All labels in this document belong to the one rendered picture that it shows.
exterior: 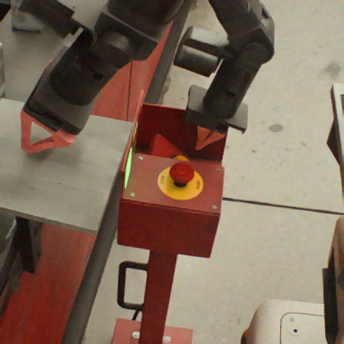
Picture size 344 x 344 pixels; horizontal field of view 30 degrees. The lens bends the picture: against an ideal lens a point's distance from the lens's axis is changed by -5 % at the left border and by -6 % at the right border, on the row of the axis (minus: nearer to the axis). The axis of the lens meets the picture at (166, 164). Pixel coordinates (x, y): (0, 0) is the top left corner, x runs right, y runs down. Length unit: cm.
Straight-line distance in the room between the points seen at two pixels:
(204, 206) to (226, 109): 15
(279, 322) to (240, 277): 43
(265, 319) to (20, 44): 83
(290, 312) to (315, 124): 108
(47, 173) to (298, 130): 175
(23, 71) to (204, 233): 41
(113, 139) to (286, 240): 131
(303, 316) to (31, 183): 95
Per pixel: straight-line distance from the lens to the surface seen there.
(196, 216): 107
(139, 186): 108
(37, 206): 76
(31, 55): 118
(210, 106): 108
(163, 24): 55
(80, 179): 78
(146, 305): 143
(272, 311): 158
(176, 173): 107
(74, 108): 71
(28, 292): 105
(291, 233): 211
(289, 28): 302
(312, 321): 159
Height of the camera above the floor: 157
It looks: 45 degrees down
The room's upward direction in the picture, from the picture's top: 7 degrees clockwise
